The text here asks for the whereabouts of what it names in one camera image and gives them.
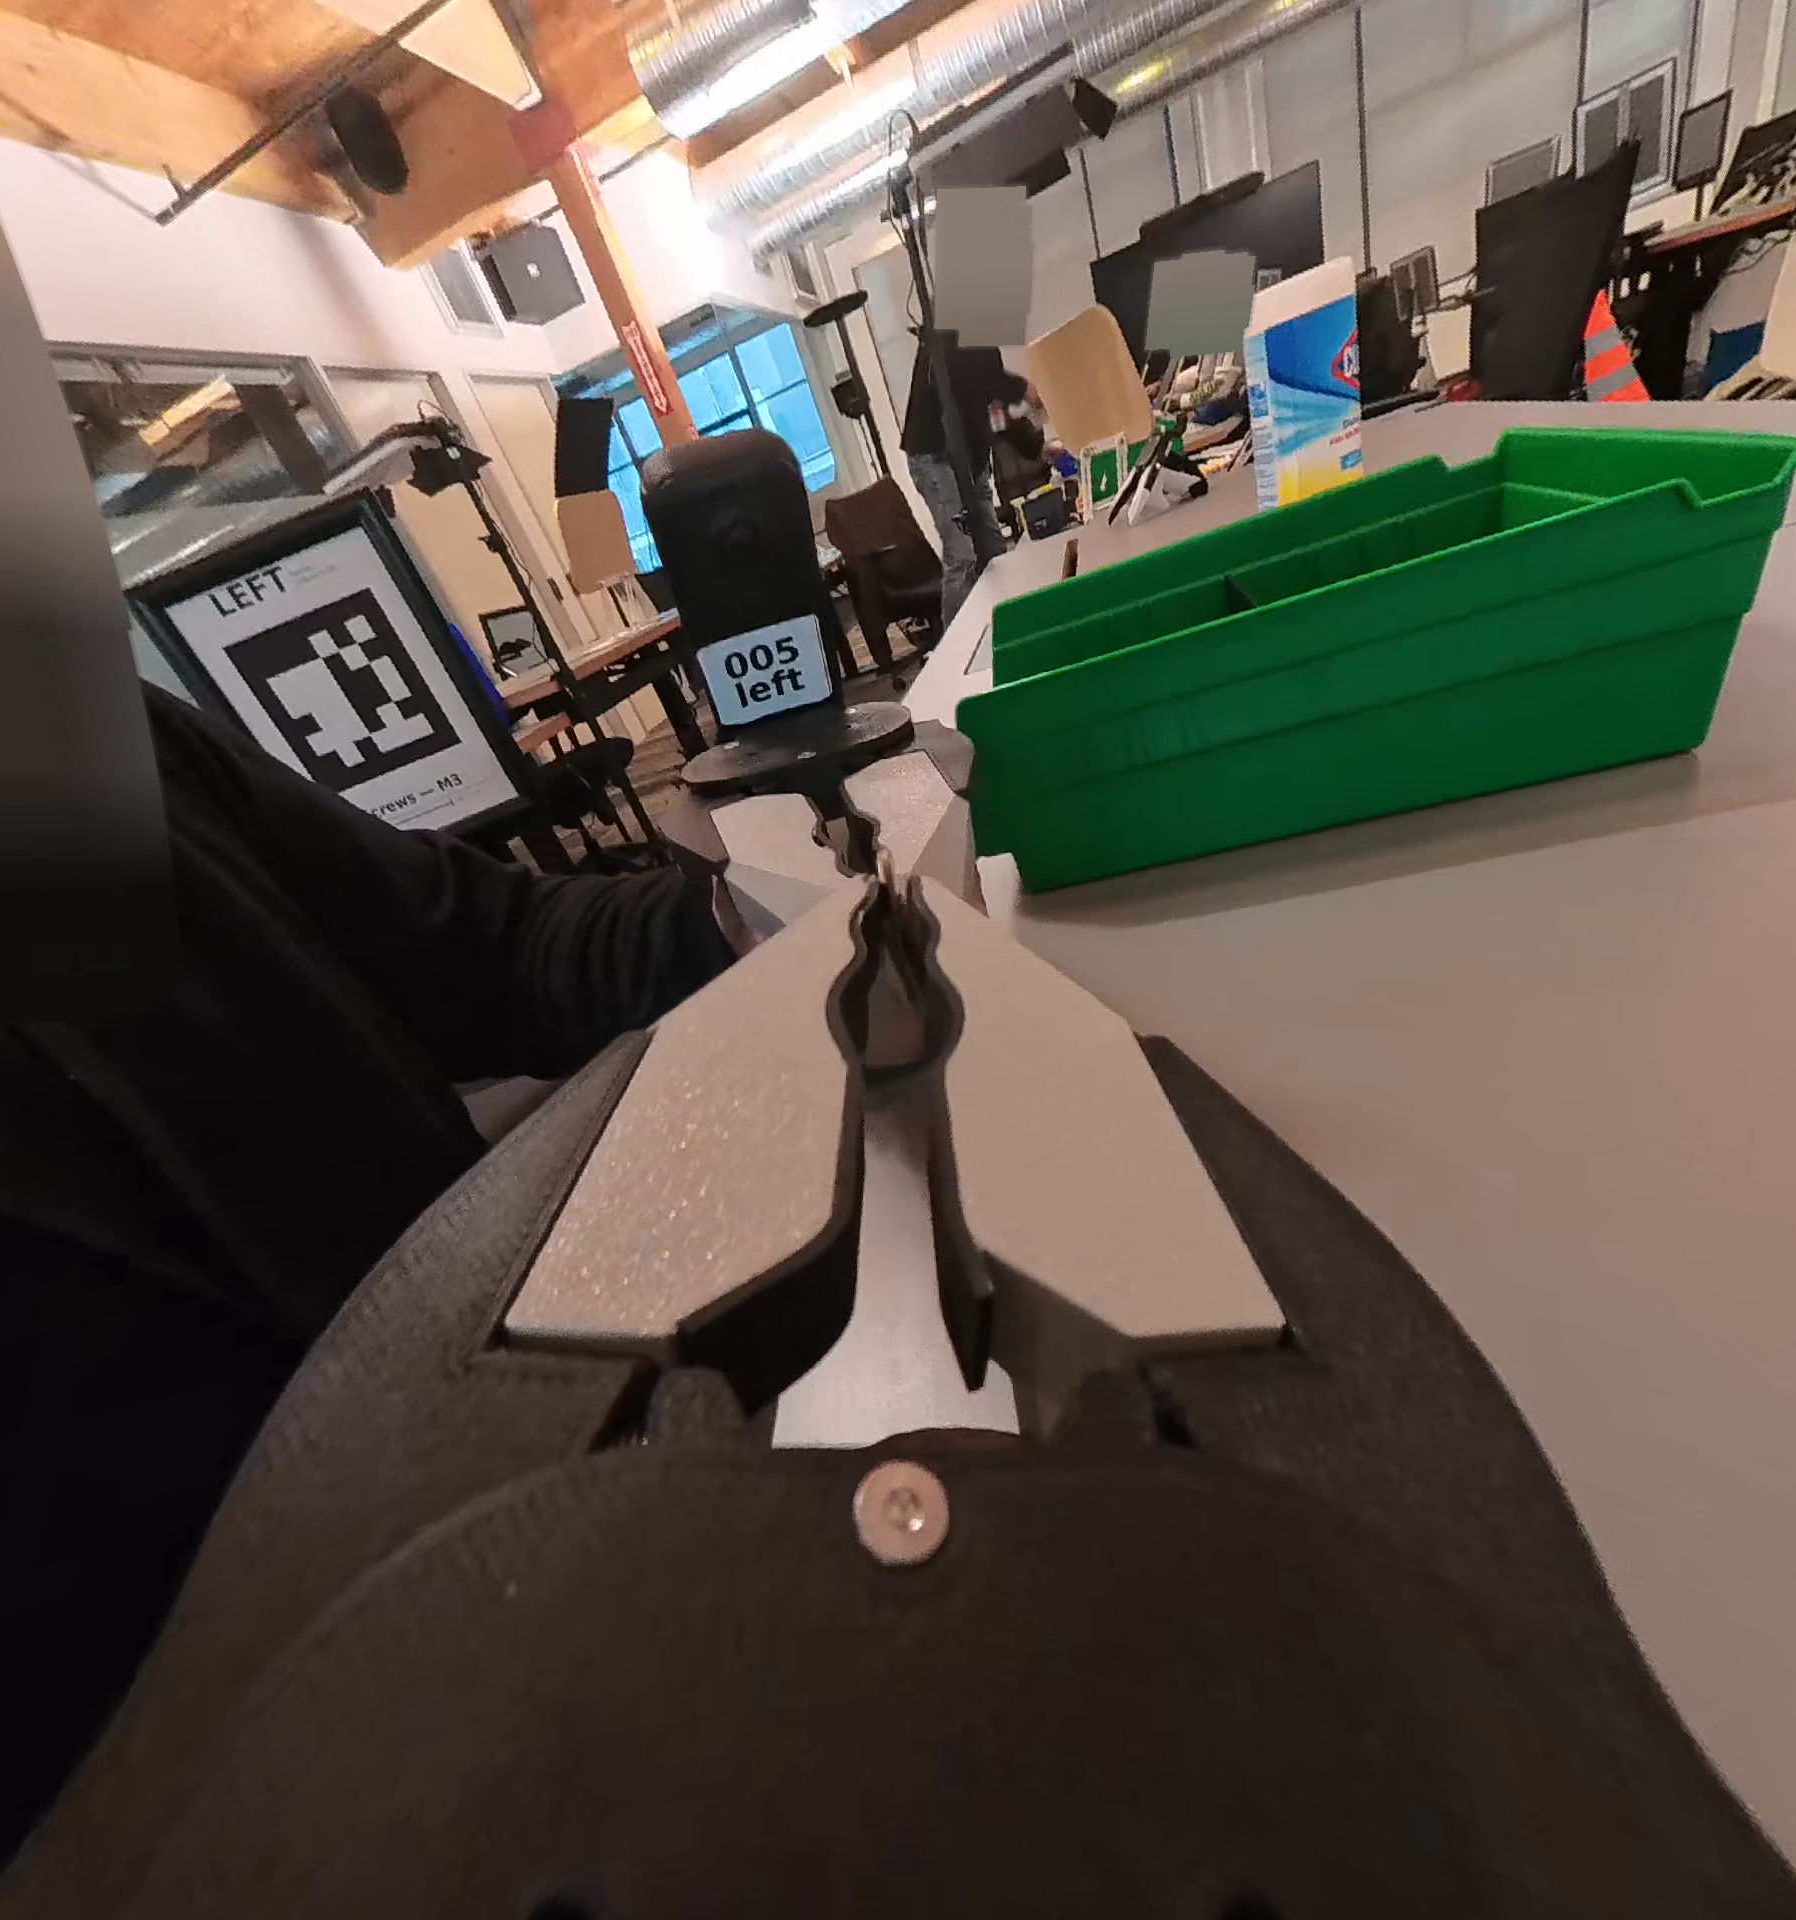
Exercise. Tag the short black floor lamp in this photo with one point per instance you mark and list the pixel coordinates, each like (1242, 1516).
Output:
(840, 305)

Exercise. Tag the green plastic bin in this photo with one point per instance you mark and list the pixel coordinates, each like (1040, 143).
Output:
(1364, 689)

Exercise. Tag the black box speaker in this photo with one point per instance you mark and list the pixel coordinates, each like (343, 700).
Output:
(531, 272)

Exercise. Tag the black framed marker sign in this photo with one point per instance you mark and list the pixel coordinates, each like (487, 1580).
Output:
(343, 689)

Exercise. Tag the orange traffic cone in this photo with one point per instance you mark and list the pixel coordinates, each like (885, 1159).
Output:
(1616, 354)

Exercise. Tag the brown office chair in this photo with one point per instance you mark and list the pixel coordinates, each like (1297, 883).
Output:
(885, 546)

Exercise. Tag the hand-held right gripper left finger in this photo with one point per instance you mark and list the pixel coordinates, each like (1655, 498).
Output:
(688, 1184)

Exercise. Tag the black flag panel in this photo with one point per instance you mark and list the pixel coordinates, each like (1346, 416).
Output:
(582, 443)

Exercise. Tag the wooden column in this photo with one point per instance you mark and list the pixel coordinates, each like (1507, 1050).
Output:
(613, 256)

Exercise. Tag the wipes canister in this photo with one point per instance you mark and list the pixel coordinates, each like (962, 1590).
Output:
(1305, 390)

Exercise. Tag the wooden chair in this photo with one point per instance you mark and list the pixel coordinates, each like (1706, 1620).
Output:
(592, 541)

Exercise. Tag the black television screen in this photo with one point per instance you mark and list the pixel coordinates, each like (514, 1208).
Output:
(1213, 209)

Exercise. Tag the silver air duct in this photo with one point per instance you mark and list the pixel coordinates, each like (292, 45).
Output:
(718, 60)

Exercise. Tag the black softbox light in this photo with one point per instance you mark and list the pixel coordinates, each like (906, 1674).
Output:
(1019, 136)

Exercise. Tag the studio light panel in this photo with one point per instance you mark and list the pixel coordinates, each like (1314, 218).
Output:
(388, 448)

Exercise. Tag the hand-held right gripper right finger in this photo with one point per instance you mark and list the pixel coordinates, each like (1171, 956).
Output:
(1094, 1199)

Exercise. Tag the person's left forearm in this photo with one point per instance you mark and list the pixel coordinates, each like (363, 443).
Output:
(540, 961)

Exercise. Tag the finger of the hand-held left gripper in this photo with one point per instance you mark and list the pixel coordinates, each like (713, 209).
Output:
(922, 810)
(771, 854)

